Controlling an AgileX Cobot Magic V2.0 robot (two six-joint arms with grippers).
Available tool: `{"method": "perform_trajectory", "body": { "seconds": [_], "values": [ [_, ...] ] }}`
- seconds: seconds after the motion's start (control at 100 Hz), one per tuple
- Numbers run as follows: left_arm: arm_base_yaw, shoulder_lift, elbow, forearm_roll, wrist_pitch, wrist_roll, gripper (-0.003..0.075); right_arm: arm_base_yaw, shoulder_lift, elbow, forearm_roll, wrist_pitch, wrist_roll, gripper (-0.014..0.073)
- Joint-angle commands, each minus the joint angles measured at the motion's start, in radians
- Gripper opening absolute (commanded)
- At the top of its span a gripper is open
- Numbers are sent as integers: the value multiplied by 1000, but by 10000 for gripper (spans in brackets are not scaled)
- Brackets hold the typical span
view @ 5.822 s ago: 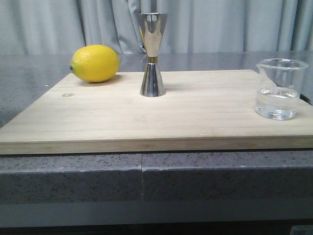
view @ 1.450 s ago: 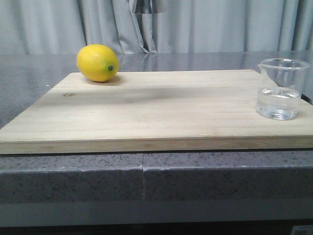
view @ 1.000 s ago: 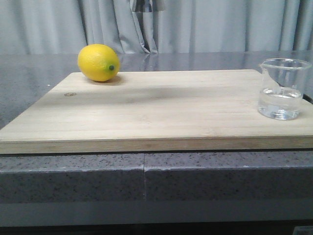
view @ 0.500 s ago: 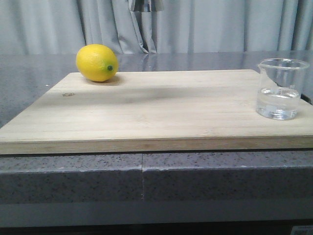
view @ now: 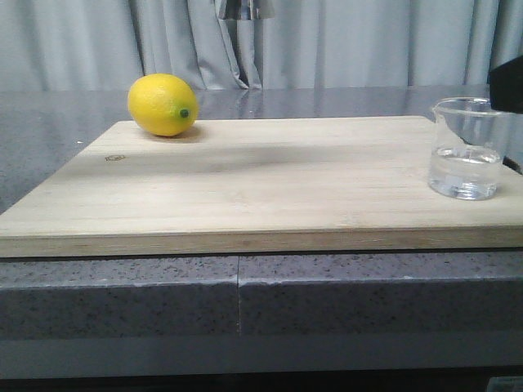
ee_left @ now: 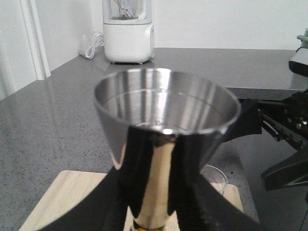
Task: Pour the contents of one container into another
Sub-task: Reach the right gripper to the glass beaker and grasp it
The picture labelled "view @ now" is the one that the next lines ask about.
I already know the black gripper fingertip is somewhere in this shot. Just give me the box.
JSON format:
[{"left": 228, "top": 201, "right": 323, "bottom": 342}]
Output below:
[{"left": 488, "top": 56, "right": 523, "bottom": 113}]

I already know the clear glass beaker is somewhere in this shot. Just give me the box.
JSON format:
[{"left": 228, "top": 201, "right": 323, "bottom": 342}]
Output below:
[{"left": 427, "top": 97, "right": 510, "bottom": 201}]

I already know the steel double jigger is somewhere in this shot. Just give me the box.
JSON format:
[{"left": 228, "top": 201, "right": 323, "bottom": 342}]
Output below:
[{"left": 218, "top": 0, "right": 275, "bottom": 20}]

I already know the yellow lemon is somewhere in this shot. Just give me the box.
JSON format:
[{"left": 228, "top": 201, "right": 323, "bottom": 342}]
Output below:
[{"left": 127, "top": 73, "right": 199, "bottom": 137}]

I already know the wooden cutting board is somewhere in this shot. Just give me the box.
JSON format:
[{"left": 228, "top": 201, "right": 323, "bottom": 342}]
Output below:
[{"left": 1, "top": 116, "right": 522, "bottom": 257}]

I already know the grey curtain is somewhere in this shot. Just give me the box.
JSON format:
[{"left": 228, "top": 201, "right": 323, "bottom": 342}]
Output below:
[{"left": 1, "top": 1, "right": 522, "bottom": 91}]

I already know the black cutting board handle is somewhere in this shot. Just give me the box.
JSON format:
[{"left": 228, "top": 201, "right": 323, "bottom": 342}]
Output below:
[{"left": 503, "top": 157, "right": 522, "bottom": 175}]

